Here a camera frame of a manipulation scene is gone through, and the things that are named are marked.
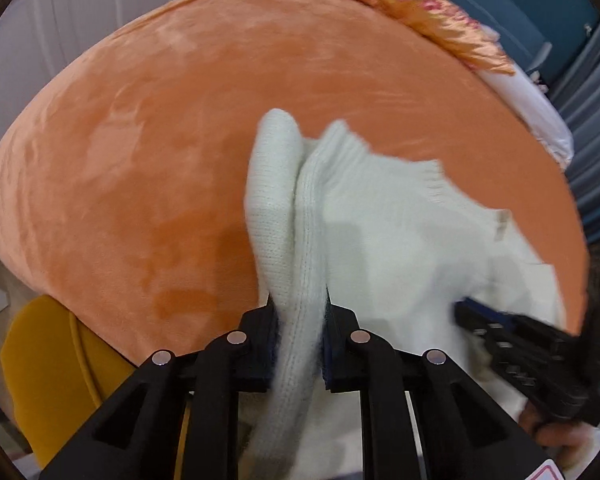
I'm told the white knitted sweater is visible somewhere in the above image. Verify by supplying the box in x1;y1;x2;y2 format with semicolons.
239;110;565;479

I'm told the person's right hand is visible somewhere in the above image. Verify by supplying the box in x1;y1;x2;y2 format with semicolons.
518;402;596;470

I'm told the orange velvet bed cover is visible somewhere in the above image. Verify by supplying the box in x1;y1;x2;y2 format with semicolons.
0;0;586;363

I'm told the white pink quilt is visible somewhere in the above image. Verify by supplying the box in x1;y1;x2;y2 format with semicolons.
462;22;574;170

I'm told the blue grey curtain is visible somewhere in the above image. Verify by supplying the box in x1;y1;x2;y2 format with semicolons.
550;24;600;244

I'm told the blue upholstered headboard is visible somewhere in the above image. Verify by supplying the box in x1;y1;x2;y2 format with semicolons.
451;0;600;84

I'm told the orange floral satin pillow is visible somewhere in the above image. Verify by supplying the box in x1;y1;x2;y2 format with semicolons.
358;0;515;76

